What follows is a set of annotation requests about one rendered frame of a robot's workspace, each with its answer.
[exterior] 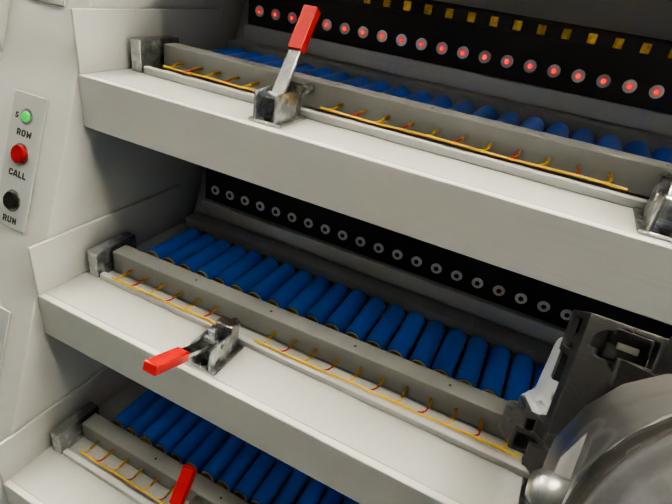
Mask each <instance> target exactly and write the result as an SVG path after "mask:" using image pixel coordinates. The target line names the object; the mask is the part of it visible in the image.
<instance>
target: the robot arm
mask: <svg viewBox="0 0 672 504"><path fill-rule="evenodd" d="M580 319H583V321H582V323H581V326H580V329H579V331H578V334H577V337H576V338H575V337H574V335H575V332H576V329H577V327H578V324H579V321H580ZM655 341H656V342H655ZM654 343H655V345H654ZM653 346H654V348H653ZM652 348H653V350H652ZM608 364H610V365H613V366H612V367H610V366H608ZM498 427H499V430H500V432H501V434H502V435H503V436H504V437H505V439H506V440H507V441H508V445H507V446H508V447H509V448H511V449H513V450H516V451H518V452H520V453H523V456H522V459H521V460H522V463H521V464H522V465H523V466H525V467H526V469H527V470H528V471H529V473H530V474H531V475H530V477H529V479H528V482H527V485H526V491H525V495H526V497H527V499H528V501H529V503H530V504H672V336H671V337H670V339H667V338H664V337H661V336H658V335H655V334H652V333H649V332H647V331H644V330H641V329H638V328H635V327H632V326H629V325H626V324H623V323H620V322H617V321H614V320H611V319H608V318H606V317H603V316H600V315H597V314H594V313H591V312H586V311H580V310H575V309H573V312H572V315H571V317H570V320H569V323H568V325H567V328H566V331H565V333H564V336H563V337H561V338H559V339H558V340H557V341H556V343H555V345H554V347H553V349H552V351H551V353H550V356H549V358H548V360H547V362H546V365H545V367H544V369H543V371H542V374H541V376H540V378H539V380H538V382H537V385H536V386H535V387H534V388H533V389H531V390H528V391H527V392H525V393H523V394H521V395H520V397H519V400H518V402H517V405H516V408H515V407H512V406H510V405H508V404H506V406H505V410H504V412H503V415H502V417H501V420H500V422H499V425H498Z"/></svg>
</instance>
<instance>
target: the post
mask: <svg viewBox="0 0 672 504"><path fill-rule="evenodd" d="M244 3H245V0H66V5H65V7H64V6H60V5H56V4H51V3H47V2H43V1H39V0H11V3H10V9H9V15H8V22H7V28H6V34H5V41H4V47H3V54H2V60H1V66H0V182H1V176H2V170H3V164H4V157H5V151H6V145H7V139H8V133H9V127H10V121H11V115H12V109H13V102H14V96H15V90H16V89H17V90H20V91H23V92H26V93H29V94H32V95H36V96H39V97H42V98H45V99H48V100H49V101H48V106H47V112H46V118H45V123H44V129H43V135H42V140H41V146H40V152H39V157H38V163H37V169H36V174H35V180H34V186H33V191H32V197H31V203H30V208H29V214H28V220H27V225H26V231H25V233H22V232H20V231H17V230H15V229H13V228H11V227H9V226H7V225H4V224H2V223H0V306H1V307H3V308H4V309H6V310H8V311H10V312H11V316H10V322H9V327H8V333H7V339H6V344H5V350H4V356H3V361H2V367H1V372H0V443H1V442H2V441H3V440H5V439H6V438H8V437H9V436H10V435H12V434H13V433H15V432H16V431H17V430H19V429H20V428H22V427H23V426H24V425H26V424H27V423H28V422H30V421H31V420H33V419H34V418H35V417H37V416H38V415H40V414H41V413H42V412H44V411H45V410H46V409H48V408H49V407H51V406H52V405H53V404H55V403H56V402H58V401H59V400H60V399H62V398H63V397H64V396H66V395H67V394H69V393H70V392H71V391H73V390H74V389H76V388H77V387H78V386H80V385H81V384H82V383H84V382H85V381H87V380H88V379H89V378H91V377H92V376H94V375H95V374H96V373H98V372H99V371H100V370H102V369H103V368H105V367H106V365H104V364H102V363H100V362H98V361H97V360H95V359H93V358H91V357H89V356H87V355H85V354H84V353H82V352H80V351H78V350H76V349H74V348H73V347H71V346H69V345H67V344H65V343H63V342H62V341H60V340H58V339H56V338H54V337H52V336H50V335H49V334H47V333H45V331H44V326H43V321H42V316H41V311H40V307H39V302H38V297H37V292H36V288H35V283H34V278H33V273H32V268H31V263H30V259H29V254H28V249H27V248H28V247H30V246H33V245H35V244H37V243H40V242H42V241H45V240H47V239H50V238H52V237H54V236H57V235H59V234H62V233H64V232H66V231H69V230H71V229H74V228H76V227H79V226H81V225H83V224H86V223H88V222H91V221H93V220H95V219H98V218H100V217H103V216H105V215H108V214H110V213H112V212H115V211H117V210H120V209H122V208H124V207H127V206H129V205H132V204H134V203H137V202H139V201H141V200H144V199H146V198H149V197H151V196H153V195H156V194H158V193H161V192H163V191H166V190H168V189H170V188H173V187H175V186H178V185H181V190H182V223H184V224H186V217H187V216H189V215H191V214H193V213H194V210H195V206H196V202H197V198H198V194H199V190H200V185H201V181H202V177H203V173H204V169H205V167H203V166H200V165H197V164H194V163H191V162H188V161H185V160H182V159H179V158H176V157H173V156H170V155H167V154H164V153H161V152H159V151H156V150H153V149H150V148H147V147H144V146H141V145H138V144H135V143H132V142H129V141H126V140H123V139H120V138H117V137H114V136H111V135H108V134H105V133H102V132H99V131H97V130H94V129H91V128H88V127H85V126H84V118H83V110H82V102H81V94H80V85H79V77H78V70H77V61H76V53H75V45H74V37H73V28H72V20H71V12H70V8H135V9H222V49H225V48H228V40H233V39H236V36H237V32H238V28H239V23H240V19H241V15H242V11H243V7H244Z"/></svg>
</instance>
